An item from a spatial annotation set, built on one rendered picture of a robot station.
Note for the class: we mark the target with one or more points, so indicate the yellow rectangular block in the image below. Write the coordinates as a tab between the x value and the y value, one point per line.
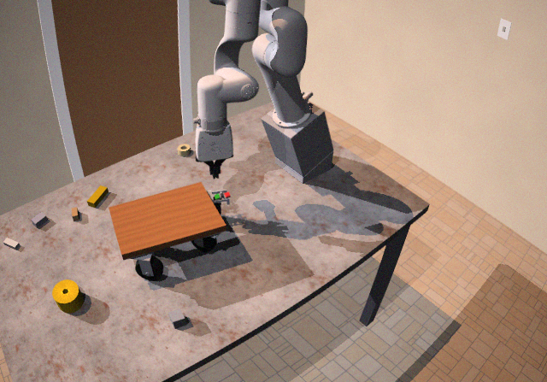
97	196

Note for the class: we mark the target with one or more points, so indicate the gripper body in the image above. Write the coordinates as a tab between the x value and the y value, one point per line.
215	145

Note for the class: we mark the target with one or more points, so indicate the yellow cylinder with centre hole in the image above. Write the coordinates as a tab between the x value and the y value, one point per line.
68	296

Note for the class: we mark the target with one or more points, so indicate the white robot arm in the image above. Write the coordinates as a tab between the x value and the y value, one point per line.
283	49

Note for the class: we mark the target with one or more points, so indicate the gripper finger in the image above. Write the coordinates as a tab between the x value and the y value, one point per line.
218	167
211	167

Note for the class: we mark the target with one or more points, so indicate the beige roll of masking tape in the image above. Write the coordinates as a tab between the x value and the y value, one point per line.
184	150

